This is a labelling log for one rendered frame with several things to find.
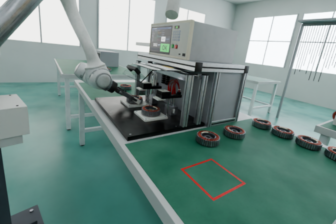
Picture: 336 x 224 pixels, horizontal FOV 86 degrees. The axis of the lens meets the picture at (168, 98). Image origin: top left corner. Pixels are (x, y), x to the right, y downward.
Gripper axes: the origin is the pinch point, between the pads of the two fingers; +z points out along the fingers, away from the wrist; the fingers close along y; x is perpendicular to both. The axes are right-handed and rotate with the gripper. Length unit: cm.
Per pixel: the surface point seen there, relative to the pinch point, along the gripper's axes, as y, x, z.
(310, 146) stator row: 86, 26, 52
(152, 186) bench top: 73, -17, -19
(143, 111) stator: 25.5, -2.3, -4.8
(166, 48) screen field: 13.9, 37.6, -6.6
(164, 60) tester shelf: 17.3, 30.0, -5.4
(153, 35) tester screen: -3.6, 44.3, -10.5
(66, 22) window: -447, 65, -37
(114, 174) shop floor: -28, -71, 37
